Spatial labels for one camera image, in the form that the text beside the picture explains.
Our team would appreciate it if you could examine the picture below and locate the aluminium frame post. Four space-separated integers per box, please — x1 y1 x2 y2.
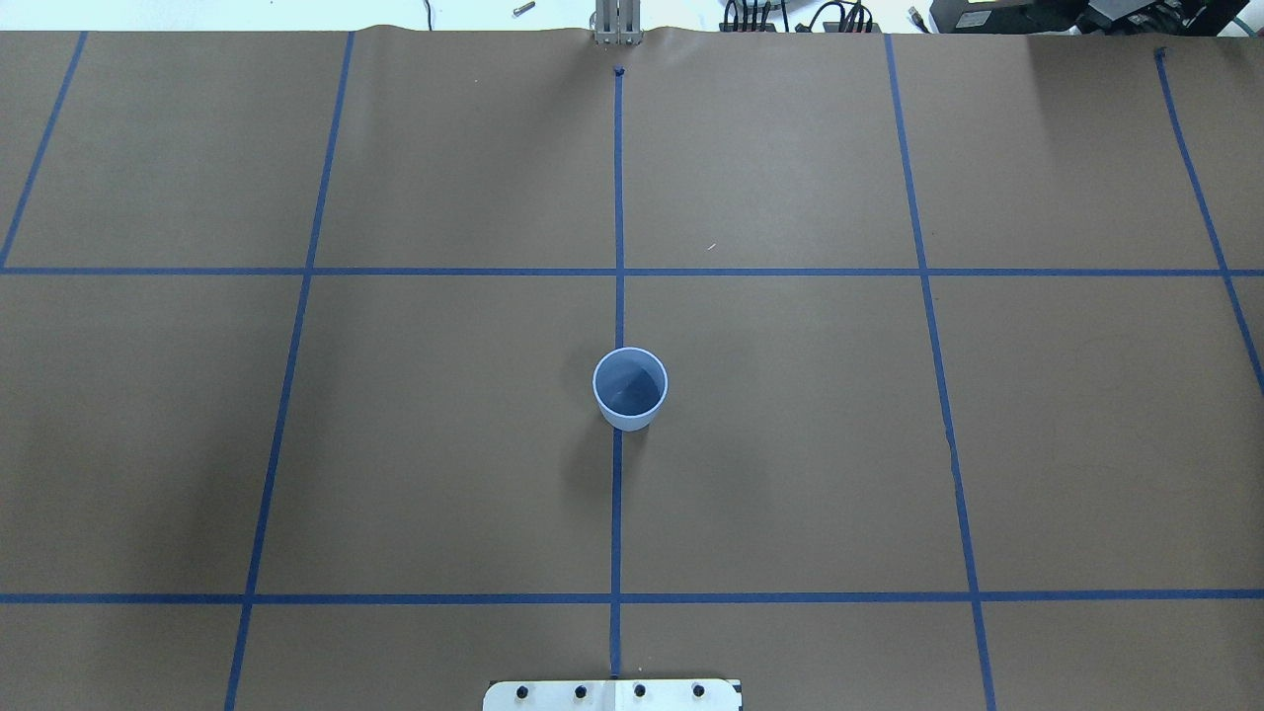
592 0 643 46

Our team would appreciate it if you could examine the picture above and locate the black power strip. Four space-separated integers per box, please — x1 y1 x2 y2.
715 1 881 35

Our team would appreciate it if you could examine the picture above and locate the light blue plastic cup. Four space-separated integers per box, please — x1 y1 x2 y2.
592 347 670 433

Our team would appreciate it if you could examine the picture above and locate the black equipment box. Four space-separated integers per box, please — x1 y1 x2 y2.
928 1 1249 37

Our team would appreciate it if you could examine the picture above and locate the white metal base plate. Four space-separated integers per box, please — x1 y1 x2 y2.
482 678 744 710

